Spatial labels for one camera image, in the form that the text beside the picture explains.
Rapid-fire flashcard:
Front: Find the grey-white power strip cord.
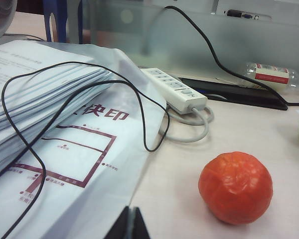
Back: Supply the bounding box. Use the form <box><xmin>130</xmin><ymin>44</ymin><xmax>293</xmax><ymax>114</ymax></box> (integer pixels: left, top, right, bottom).
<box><xmin>158</xmin><ymin>106</ymin><xmax>215</xmax><ymax>143</ymax></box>

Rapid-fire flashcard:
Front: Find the thin black cable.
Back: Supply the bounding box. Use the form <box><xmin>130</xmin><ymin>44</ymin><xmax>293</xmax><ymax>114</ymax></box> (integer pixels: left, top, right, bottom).
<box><xmin>0</xmin><ymin>61</ymin><xmax>170</xmax><ymax>239</ymax></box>

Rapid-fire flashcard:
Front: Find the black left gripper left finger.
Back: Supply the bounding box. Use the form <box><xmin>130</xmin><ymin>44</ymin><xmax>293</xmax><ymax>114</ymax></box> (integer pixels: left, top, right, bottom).
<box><xmin>102</xmin><ymin>206</ymin><xmax>133</xmax><ymax>239</ymax></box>

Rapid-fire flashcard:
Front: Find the grey round object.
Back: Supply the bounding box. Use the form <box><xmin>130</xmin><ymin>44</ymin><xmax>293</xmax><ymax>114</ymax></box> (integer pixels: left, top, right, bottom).
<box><xmin>0</xmin><ymin>0</ymin><xmax>15</xmax><ymax>42</ymax></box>

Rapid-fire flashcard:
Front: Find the blue file holder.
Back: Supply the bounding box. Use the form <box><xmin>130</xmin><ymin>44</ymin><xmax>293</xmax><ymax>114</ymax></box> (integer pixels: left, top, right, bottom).
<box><xmin>43</xmin><ymin>0</ymin><xmax>84</xmax><ymax>44</ymax></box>

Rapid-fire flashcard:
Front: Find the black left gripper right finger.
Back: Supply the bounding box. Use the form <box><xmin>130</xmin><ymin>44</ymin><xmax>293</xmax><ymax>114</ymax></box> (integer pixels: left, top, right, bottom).
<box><xmin>132</xmin><ymin>206</ymin><xmax>150</xmax><ymax>239</ymax></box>

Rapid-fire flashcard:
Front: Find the thick black cable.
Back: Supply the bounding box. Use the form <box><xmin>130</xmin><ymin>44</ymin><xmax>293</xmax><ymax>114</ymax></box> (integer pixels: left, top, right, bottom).
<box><xmin>164</xmin><ymin>5</ymin><xmax>299</xmax><ymax>105</ymax></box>

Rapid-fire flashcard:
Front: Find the orange tangerine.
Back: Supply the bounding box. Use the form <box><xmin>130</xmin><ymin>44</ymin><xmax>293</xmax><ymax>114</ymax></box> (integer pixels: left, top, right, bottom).
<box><xmin>198</xmin><ymin>151</ymin><xmax>274</xmax><ymax>219</ymax></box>

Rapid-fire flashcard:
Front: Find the frosted glass desk partition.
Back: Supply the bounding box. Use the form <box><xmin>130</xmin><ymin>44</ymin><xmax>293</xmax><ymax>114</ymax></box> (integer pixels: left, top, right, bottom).
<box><xmin>82</xmin><ymin>0</ymin><xmax>299</xmax><ymax>103</ymax></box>

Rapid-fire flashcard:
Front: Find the white power strip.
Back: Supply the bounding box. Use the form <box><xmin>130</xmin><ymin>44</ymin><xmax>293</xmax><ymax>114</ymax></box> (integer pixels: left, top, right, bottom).
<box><xmin>141</xmin><ymin>67</ymin><xmax>208</xmax><ymax>115</ymax></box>

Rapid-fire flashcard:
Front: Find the translucent red-printed plastic bag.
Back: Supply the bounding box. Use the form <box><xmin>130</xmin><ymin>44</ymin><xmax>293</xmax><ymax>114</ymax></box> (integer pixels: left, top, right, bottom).
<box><xmin>0</xmin><ymin>39</ymin><xmax>170</xmax><ymax>239</ymax></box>

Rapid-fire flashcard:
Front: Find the white paper stack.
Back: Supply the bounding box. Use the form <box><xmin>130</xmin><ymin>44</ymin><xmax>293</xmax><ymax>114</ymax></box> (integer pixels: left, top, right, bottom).
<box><xmin>0</xmin><ymin>41</ymin><xmax>114</xmax><ymax>175</ymax></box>

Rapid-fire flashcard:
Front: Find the clear red-labelled plastic bottle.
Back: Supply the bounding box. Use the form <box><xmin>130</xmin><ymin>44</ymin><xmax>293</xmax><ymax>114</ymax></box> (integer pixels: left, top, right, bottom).
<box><xmin>244</xmin><ymin>62</ymin><xmax>299</xmax><ymax>93</ymax></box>

